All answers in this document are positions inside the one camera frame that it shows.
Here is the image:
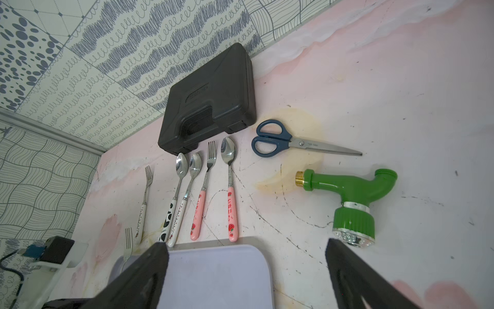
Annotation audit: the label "pink strawberry handle spoon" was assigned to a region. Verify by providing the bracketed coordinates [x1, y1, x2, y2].
[221, 137, 239, 242]

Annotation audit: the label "blue handled scissors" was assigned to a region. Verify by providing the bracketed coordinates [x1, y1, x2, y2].
[251, 119, 363, 158]

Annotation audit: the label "pink strawberry handle fork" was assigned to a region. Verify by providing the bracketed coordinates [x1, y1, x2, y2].
[190, 141, 217, 241]

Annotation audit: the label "green garden hose nozzle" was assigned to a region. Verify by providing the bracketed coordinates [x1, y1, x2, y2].
[295, 169, 398, 248]

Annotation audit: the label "cow pattern handle spoon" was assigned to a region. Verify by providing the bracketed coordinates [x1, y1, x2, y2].
[158, 153, 189, 242]

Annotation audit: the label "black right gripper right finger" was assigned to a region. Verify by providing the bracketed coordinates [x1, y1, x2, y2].
[325, 238, 417, 308]

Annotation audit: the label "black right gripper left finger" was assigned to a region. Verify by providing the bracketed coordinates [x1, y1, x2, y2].
[83, 243, 169, 309]

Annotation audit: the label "black plastic tool case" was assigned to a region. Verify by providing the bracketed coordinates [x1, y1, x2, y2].
[158, 43, 257, 155]

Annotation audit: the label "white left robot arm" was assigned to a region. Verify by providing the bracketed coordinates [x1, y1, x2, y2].
[1, 236, 169, 308]

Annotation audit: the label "lilac plastic tray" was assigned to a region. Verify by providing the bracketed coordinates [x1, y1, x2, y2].
[107, 244, 275, 309]

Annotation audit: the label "cow pattern handle fork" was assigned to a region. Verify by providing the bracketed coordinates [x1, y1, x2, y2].
[120, 227, 133, 272]

